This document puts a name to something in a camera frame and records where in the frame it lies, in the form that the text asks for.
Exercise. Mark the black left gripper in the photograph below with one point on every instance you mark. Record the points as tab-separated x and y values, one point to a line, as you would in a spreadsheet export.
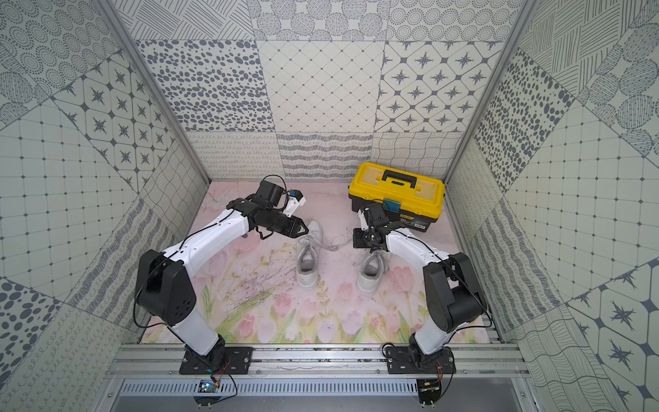
286	224

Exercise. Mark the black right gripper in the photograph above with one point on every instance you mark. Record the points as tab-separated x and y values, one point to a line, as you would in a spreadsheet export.
358	242

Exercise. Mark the white sneaker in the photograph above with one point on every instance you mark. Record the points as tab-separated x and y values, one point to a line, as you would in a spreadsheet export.
372	269
315	259

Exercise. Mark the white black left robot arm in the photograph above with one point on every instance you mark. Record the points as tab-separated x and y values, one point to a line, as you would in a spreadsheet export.
164	279

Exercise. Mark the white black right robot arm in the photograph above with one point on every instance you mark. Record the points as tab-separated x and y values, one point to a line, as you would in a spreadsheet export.
454	296

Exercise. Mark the yellow black plastic toolbox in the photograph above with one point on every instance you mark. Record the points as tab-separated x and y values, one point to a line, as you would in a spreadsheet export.
413	199

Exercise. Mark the pink floral table mat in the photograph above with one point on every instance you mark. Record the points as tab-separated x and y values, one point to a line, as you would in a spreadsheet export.
249	292

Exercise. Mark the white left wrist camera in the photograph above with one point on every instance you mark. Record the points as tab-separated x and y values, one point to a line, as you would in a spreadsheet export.
295	199

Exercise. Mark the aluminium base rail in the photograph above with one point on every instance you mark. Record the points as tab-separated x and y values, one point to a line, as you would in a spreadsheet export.
307	369

